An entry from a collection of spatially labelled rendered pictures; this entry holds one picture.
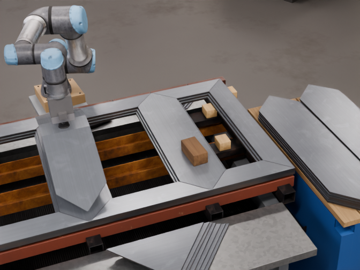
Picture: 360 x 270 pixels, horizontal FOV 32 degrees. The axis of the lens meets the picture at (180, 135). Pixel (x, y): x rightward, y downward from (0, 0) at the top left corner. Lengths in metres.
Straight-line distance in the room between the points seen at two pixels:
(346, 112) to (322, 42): 2.55
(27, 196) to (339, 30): 3.50
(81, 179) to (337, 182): 0.91
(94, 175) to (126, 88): 2.40
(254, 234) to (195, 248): 0.23
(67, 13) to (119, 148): 0.61
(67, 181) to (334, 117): 1.13
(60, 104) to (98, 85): 2.40
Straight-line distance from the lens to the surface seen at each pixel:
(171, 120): 2.62
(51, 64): 2.18
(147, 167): 2.63
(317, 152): 2.43
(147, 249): 2.11
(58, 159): 2.25
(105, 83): 4.66
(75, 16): 2.62
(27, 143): 2.90
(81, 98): 3.11
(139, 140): 2.79
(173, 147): 2.45
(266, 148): 2.44
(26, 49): 2.30
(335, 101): 2.76
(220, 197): 2.28
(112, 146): 2.77
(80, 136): 2.30
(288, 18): 5.60
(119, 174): 2.61
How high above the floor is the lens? 2.27
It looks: 34 degrees down
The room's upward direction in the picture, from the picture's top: 3 degrees counter-clockwise
